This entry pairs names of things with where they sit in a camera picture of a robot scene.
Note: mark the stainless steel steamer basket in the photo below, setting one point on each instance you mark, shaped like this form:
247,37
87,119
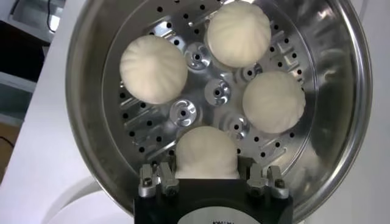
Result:
91,106

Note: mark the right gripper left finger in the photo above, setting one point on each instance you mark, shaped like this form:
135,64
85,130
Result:
158,182

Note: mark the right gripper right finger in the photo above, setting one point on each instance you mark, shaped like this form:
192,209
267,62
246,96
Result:
268,182

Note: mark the white steamed baozi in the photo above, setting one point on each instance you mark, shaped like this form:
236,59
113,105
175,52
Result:
274,102
207,152
239,33
152,68

